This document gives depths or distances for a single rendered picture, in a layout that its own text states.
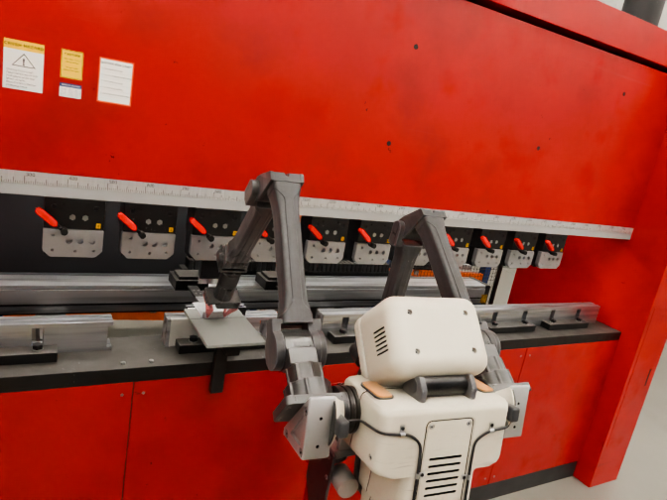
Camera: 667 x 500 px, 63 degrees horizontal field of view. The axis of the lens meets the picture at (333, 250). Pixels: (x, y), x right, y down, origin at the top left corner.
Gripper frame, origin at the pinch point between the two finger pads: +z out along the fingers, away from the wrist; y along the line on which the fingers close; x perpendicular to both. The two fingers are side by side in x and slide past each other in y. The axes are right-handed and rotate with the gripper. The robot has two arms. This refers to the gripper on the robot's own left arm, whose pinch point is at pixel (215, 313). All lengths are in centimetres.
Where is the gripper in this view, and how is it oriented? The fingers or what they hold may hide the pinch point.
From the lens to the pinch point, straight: 174.4
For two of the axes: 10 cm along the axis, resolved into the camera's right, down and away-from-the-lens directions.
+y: -8.7, -0.3, -5.0
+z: -3.7, 7.1, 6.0
